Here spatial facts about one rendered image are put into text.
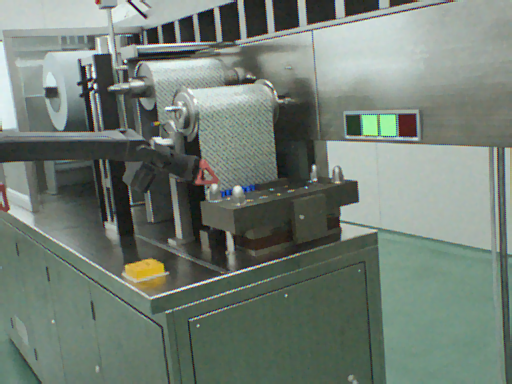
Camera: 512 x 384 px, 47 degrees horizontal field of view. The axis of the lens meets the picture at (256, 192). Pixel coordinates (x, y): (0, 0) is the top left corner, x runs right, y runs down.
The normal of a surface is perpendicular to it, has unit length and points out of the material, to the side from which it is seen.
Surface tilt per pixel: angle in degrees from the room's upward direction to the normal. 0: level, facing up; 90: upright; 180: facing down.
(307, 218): 90
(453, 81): 90
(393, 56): 90
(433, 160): 90
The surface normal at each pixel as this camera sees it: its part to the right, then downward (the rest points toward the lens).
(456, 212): -0.83, 0.18
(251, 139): 0.55, 0.10
